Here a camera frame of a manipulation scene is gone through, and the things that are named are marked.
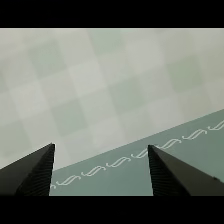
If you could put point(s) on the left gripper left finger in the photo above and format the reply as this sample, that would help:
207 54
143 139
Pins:
31 175

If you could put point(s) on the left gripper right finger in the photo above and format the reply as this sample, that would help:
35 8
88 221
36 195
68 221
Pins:
176 176

